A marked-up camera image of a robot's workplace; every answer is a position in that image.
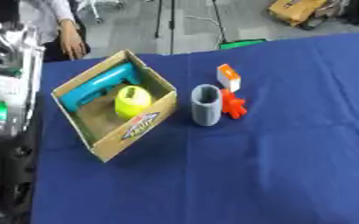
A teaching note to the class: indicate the yellow bag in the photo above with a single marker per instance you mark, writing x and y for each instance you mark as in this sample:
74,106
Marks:
296,10

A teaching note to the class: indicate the white office chair base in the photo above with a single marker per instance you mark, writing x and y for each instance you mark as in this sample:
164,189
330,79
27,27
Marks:
98,8

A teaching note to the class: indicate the green flat object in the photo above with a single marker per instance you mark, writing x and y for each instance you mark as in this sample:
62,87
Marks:
240,43

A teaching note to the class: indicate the teal toy drill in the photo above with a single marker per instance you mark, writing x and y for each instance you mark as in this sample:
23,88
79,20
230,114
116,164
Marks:
98,84

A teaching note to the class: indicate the person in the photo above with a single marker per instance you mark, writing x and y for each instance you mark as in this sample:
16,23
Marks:
60,26

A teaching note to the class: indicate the tan cardboard box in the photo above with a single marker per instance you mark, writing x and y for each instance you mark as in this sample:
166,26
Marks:
117,128

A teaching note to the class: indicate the yellow-green hollow cylinder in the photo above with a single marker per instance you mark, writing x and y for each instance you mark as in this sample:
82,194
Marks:
132,100

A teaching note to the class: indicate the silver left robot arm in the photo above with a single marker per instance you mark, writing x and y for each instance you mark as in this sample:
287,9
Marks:
6,87

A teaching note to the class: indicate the black tripod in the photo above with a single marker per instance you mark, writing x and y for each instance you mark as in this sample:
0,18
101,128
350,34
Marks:
169,20

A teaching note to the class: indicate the orange and white block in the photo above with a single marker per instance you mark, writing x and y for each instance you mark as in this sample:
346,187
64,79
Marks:
229,77

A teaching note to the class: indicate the grey hollow cylinder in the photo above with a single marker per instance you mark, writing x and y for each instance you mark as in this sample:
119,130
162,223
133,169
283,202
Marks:
206,108

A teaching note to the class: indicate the orange splat-shaped toy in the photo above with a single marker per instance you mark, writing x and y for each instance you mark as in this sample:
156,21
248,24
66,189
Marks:
233,105

